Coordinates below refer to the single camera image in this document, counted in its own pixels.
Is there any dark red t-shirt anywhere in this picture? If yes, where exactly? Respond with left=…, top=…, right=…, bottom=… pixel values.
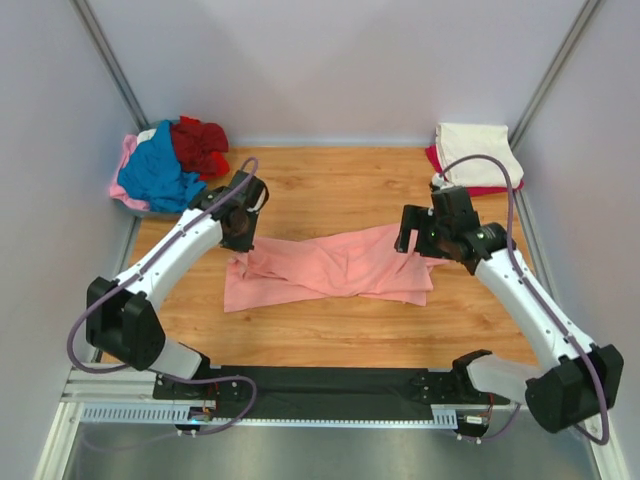
left=170, top=116, right=230, bottom=181

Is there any folded white t-shirt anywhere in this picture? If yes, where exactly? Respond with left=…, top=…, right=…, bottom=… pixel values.
left=435, top=122, right=524, bottom=188

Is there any blue t-shirt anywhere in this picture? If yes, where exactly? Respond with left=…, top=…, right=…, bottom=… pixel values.
left=117, top=120, right=207, bottom=214

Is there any salmon pink t-shirt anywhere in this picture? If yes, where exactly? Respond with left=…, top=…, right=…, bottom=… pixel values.
left=223, top=224, right=446, bottom=313

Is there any aluminium frame rail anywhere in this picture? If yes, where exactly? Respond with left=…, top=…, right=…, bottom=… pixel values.
left=61, top=367, right=213, bottom=404

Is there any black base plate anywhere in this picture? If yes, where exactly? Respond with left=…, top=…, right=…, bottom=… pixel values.
left=152, top=364, right=511, bottom=422

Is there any white t-shirt in basket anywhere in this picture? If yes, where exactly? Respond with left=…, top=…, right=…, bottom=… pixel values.
left=137, top=128, right=157, bottom=144

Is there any corner aluminium post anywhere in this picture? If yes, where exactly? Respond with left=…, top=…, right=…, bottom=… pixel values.
left=509, top=0, right=605, bottom=149
left=70, top=0, right=149, bottom=130

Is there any left corner aluminium post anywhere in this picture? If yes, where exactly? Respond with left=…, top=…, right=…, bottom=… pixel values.
left=70, top=0, right=149, bottom=130

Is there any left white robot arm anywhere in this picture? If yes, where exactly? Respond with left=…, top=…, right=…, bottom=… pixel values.
left=84, top=170, right=269, bottom=401

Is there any folded magenta t-shirt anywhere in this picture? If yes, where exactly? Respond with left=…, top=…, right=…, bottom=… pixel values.
left=425, top=144, right=524, bottom=196

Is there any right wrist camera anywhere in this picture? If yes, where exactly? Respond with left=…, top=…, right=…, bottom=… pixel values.
left=431, top=186, right=476, bottom=219

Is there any right corner aluminium post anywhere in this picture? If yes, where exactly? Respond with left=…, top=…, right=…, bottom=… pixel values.
left=509, top=0, right=605, bottom=149

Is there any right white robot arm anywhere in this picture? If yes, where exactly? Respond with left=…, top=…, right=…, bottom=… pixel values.
left=394, top=203, right=624, bottom=445

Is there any white slotted cable duct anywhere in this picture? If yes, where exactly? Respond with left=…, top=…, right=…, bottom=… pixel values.
left=81, top=403, right=458, bottom=430

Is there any light pink t-shirt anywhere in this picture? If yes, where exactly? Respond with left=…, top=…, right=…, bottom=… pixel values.
left=108, top=133, right=151, bottom=212

